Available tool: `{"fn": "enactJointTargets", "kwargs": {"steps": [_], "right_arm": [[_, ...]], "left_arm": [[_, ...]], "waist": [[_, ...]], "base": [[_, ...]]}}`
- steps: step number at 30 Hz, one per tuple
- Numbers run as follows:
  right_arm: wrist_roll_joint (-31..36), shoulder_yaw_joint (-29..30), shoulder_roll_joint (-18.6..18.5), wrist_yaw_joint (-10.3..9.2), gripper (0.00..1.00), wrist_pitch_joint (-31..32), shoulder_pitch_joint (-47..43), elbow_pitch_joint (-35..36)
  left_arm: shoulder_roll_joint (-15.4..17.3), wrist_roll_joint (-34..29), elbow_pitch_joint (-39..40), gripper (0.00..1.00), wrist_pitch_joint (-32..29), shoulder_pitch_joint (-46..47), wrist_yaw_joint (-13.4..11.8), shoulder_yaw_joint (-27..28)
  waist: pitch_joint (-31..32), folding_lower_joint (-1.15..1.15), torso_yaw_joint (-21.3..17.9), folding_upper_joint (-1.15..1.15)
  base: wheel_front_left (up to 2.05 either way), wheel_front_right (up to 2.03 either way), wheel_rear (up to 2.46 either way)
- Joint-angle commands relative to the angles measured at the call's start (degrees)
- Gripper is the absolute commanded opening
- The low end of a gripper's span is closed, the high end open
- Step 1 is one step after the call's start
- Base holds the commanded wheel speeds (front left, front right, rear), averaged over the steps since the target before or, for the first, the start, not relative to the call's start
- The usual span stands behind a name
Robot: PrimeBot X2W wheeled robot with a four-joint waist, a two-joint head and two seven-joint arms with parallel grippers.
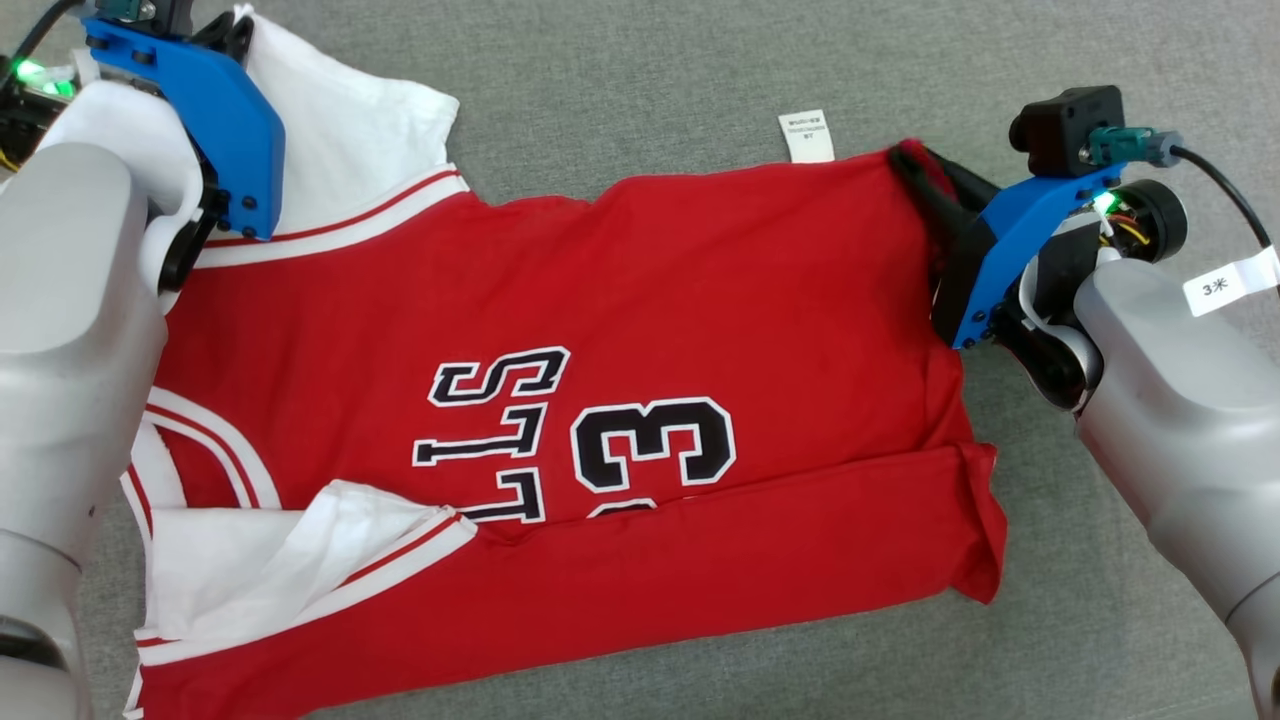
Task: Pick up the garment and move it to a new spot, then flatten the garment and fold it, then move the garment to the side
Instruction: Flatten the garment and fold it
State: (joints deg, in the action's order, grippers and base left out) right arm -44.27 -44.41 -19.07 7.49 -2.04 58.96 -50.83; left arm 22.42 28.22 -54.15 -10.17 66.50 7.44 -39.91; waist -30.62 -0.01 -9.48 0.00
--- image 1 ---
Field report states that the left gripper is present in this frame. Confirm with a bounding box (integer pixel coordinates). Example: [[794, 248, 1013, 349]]
[[0, 58, 226, 294]]

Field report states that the right camera cable teal plug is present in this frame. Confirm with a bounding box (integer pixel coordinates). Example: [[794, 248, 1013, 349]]
[[1088, 125, 1280, 256]]

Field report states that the camera cable teal plug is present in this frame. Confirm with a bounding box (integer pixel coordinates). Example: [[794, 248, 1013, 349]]
[[0, 0, 161, 76], [1088, 125, 1280, 256]]

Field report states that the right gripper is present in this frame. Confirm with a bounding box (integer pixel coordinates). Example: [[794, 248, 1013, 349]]
[[893, 142, 1191, 411]]

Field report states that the left camera cable teal plug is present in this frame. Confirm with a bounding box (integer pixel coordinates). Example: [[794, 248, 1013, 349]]
[[0, 0, 161, 76]]

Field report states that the red white basketball jersey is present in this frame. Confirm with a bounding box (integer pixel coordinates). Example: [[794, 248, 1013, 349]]
[[120, 5, 1009, 720]]

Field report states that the white cable tag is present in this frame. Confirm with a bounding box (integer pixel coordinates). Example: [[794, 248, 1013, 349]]
[[1183, 247, 1280, 318]]

